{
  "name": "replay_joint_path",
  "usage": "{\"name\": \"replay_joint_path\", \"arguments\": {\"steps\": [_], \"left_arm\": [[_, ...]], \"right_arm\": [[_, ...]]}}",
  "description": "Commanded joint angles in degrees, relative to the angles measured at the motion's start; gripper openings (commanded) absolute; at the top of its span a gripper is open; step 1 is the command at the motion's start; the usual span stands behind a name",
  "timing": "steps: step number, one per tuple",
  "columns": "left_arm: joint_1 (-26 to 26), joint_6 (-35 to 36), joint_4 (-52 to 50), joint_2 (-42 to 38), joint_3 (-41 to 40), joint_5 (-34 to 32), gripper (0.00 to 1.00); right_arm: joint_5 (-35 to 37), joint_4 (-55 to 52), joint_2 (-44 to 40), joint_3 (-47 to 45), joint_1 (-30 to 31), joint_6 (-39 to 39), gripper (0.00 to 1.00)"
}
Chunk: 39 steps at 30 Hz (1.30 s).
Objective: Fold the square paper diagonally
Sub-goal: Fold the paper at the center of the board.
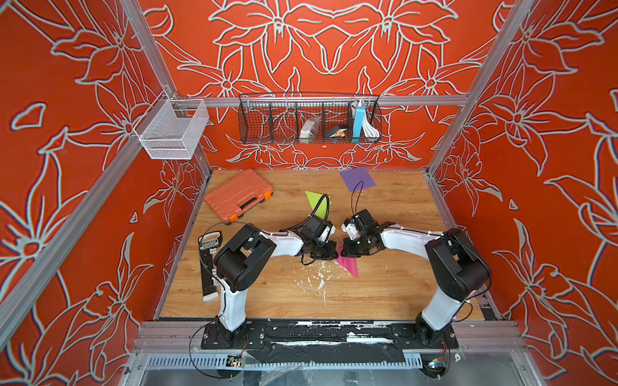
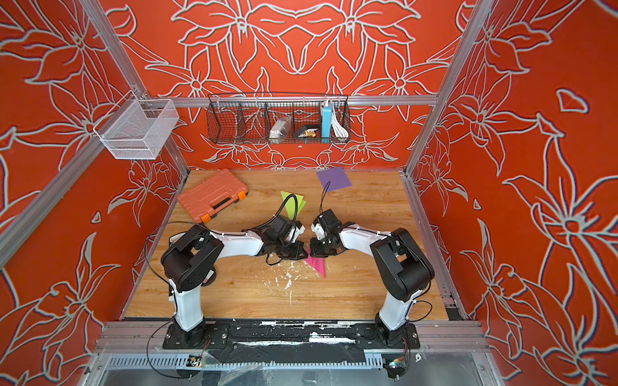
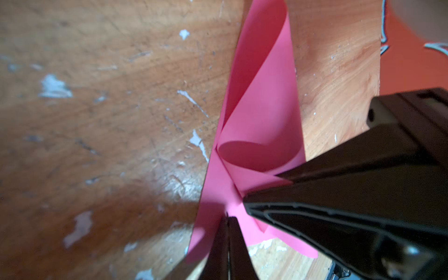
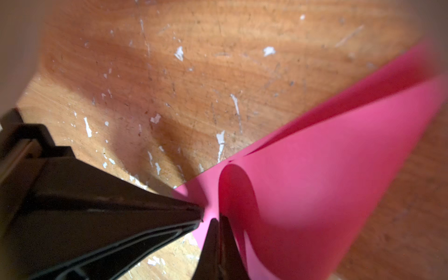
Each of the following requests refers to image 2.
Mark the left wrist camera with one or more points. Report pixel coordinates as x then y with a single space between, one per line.
284 229

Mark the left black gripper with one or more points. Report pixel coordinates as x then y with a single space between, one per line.
299 248

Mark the small black box in basket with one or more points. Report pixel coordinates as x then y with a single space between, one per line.
306 132

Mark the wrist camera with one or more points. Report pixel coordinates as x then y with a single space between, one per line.
325 224
284 229

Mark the orange plastic tool case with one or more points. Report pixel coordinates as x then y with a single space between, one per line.
212 195

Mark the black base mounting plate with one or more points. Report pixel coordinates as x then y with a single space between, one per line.
293 342

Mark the black wire wall basket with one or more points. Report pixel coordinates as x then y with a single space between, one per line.
247 118

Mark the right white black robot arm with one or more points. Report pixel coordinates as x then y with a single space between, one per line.
404 269

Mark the purple square paper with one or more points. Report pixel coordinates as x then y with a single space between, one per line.
334 179

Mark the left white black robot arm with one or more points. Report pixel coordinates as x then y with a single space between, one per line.
193 254

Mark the clear plastic bag in basket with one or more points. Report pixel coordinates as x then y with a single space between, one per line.
280 130

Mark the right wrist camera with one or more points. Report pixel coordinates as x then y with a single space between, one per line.
325 224

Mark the magenta square paper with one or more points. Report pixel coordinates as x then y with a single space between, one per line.
318 264

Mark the clear acrylic wall bin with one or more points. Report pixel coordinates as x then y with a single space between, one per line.
138 130

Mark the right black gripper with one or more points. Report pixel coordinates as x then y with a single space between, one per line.
315 251

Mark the lime green square paper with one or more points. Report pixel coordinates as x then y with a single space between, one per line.
294 204

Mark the light blue box in basket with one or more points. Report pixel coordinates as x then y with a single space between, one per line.
326 123

